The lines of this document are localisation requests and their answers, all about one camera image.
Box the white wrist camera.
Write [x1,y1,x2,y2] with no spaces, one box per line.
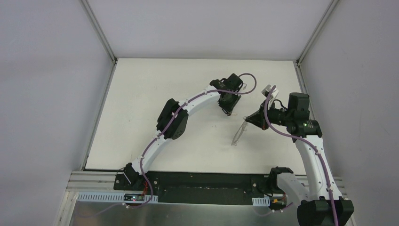
[261,84,279,104]
[239,83,247,93]

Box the purple cable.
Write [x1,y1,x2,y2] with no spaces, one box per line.
[139,73,257,218]
[263,85,339,226]

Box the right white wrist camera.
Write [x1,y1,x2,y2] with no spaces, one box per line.
[261,84,279,104]

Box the right white cable duct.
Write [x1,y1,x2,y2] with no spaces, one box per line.
[252,196,270,207]

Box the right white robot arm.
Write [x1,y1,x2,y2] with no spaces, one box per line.
[245,91,354,226]

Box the white cable duct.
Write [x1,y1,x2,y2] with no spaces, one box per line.
[77,192,159,204]
[252,196,270,207]

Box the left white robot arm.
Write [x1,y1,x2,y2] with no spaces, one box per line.
[122,73,244,190]

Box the left white cable duct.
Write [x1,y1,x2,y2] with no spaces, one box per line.
[77,192,159,204]

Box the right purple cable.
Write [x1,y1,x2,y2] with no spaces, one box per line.
[263,85,339,226]

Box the aluminium frame rail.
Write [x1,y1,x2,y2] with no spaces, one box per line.
[66,171,117,192]

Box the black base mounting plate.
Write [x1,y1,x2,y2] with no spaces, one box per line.
[113,171,285,205]

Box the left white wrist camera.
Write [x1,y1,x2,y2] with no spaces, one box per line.
[239,83,247,93]

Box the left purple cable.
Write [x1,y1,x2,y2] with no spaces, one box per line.
[139,73,257,218]

